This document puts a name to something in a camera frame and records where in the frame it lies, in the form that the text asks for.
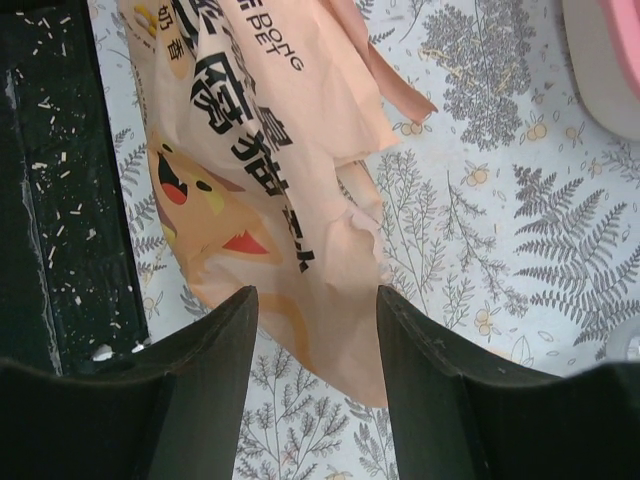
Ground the floral table mat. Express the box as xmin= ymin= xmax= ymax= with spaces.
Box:
xmin=88 ymin=1 xmax=639 ymax=479

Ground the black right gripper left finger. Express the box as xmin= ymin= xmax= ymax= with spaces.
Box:
xmin=1 ymin=287 xmax=258 ymax=479

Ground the pink cat litter bag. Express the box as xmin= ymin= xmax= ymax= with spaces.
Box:
xmin=119 ymin=1 xmax=434 ymax=407

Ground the clear plastic scoop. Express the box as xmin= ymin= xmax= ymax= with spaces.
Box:
xmin=605 ymin=316 xmax=640 ymax=362

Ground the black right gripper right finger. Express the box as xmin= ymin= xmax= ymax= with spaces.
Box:
xmin=376 ymin=286 xmax=639 ymax=479

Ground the pink cat litter box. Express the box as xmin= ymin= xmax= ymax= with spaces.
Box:
xmin=561 ymin=0 xmax=639 ymax=141

